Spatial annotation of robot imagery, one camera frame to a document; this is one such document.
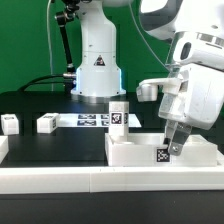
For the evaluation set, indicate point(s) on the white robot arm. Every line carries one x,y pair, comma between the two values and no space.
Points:
98,76

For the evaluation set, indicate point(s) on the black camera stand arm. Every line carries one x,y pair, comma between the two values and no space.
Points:
62,18

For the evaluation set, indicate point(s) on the white sheet with fiducial tags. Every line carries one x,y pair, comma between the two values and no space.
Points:
92,120

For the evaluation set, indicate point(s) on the white square tabletop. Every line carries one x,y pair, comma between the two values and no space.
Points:
147,150

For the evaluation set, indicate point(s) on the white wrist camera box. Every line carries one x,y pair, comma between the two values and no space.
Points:
198,48

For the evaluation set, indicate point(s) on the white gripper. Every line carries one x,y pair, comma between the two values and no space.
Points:
198,104

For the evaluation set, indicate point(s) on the white U-shaped obstacle fence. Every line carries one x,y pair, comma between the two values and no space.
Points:
110,179

